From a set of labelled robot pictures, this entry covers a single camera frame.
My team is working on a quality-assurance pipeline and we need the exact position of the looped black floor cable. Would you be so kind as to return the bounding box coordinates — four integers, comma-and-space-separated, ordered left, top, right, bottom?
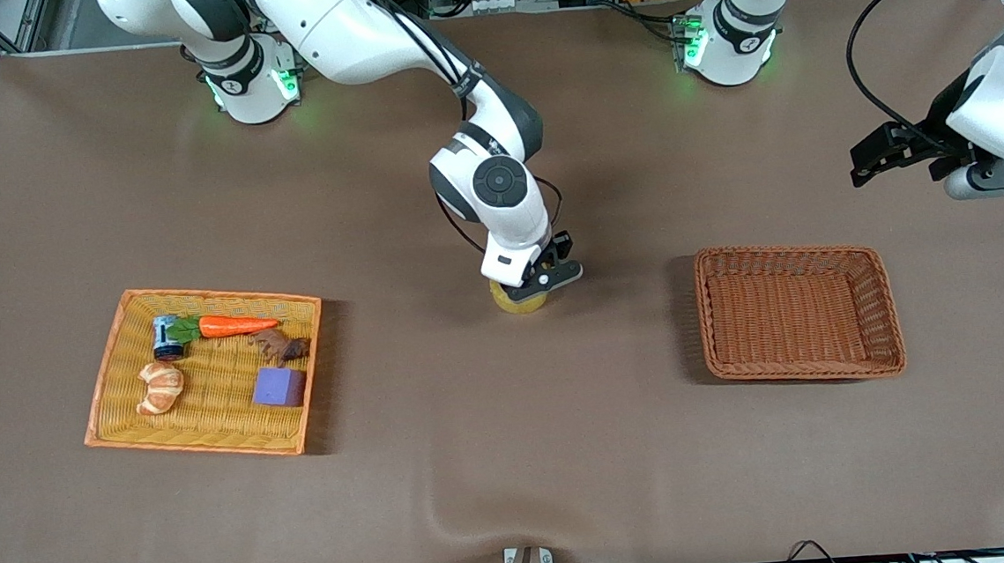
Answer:
781, 525, 1004, 563

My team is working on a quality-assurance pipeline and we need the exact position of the orange toy carrot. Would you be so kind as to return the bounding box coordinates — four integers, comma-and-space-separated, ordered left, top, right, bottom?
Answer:
167, 309, 282, 346

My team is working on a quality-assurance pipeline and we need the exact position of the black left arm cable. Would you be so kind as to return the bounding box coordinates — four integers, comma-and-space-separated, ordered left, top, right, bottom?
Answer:
841, 0, 1004, 160

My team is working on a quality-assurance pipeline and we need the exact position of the brown toy animal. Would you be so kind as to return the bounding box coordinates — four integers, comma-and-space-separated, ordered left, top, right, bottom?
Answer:
250, 325, 313, 368

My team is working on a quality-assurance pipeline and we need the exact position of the yellow wicker tray orange rim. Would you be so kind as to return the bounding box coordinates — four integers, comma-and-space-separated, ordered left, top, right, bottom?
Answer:
74, 276, 333, 470

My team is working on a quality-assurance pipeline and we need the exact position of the toy croissant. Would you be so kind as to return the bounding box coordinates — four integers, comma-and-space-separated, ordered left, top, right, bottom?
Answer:
133, 359, 188, 419

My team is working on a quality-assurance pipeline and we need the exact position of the small blue white can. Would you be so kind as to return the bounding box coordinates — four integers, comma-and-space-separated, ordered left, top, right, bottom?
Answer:
150, 315, 184, 363

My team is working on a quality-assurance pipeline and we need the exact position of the purple cube block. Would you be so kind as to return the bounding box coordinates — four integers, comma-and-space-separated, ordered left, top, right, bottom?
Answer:
250, 363, 310, 411

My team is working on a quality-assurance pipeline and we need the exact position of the brown wicker basket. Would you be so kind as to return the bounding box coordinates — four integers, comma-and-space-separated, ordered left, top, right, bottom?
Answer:
691, 233, 908, 391

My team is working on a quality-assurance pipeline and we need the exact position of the brown table cover sheet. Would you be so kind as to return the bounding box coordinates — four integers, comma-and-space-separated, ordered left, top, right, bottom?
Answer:
0, 0, 1004, 563

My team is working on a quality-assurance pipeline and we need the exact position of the white power strip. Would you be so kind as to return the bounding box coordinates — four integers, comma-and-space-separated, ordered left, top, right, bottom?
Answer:
463, 0, 539, 16

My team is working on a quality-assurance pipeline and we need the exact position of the yellow tape roll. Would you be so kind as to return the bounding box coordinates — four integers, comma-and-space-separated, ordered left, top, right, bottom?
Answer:
489, 277, 550, 316

